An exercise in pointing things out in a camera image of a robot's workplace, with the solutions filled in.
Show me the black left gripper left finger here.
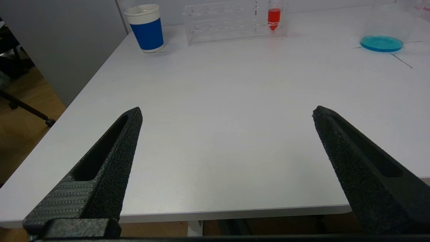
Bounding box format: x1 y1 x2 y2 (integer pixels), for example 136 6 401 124
23 107 143 236

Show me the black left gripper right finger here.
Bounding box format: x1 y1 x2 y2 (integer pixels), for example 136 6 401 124
312 106 430 235

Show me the clear glass beaker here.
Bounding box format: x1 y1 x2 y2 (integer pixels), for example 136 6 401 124
359 3 415 53

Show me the red pigment clear test tube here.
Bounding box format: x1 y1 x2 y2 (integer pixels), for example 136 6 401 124
267 0 282 32

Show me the clear acrylic test tube rack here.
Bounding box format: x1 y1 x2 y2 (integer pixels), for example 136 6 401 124
183 0 288 46

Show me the white table leg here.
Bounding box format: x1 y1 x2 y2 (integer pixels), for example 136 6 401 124
187 220 204 236

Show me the white paper cup blue sleeve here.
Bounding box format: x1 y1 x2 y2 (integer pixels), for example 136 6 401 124
124 4 165 53

